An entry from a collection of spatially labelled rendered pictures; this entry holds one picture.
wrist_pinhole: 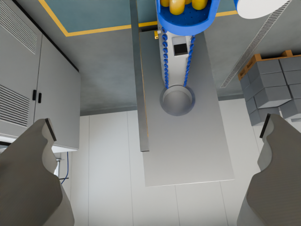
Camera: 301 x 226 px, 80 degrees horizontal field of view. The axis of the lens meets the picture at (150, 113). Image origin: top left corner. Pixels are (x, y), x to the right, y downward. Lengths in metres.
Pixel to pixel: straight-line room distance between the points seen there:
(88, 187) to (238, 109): 4.67
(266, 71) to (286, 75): 0.33
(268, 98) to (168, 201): 3.32
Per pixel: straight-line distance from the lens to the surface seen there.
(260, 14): 1.33
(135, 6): 1.87
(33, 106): 2.32
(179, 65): 1.77
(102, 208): 5.44
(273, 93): 3.76
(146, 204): 5.19
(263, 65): 3.93
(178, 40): 1.41
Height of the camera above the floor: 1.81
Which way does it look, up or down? 17 degrees down
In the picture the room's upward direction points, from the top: 175 degrees clockwise
